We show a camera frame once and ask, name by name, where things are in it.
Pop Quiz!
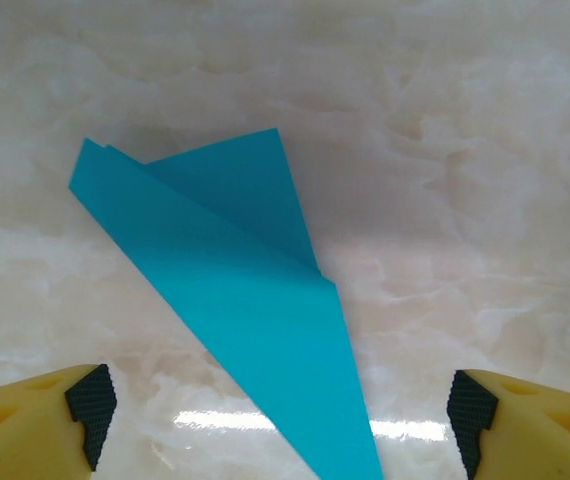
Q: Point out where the blue paper sheet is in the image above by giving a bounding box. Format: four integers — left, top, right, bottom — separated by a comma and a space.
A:
68, 127, 384, 480

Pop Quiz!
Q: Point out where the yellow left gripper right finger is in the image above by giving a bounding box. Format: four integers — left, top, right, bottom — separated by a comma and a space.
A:
446, 368, 570, 480

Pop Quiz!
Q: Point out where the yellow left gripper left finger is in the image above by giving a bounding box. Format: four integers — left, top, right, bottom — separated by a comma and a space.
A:
0, 363, 119, 480

